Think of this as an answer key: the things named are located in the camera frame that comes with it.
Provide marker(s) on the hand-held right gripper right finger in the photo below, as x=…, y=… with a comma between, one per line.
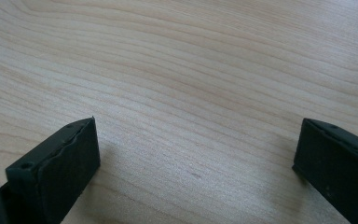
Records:
x=338, y=168

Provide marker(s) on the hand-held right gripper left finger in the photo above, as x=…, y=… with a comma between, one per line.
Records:
x=59, y=174

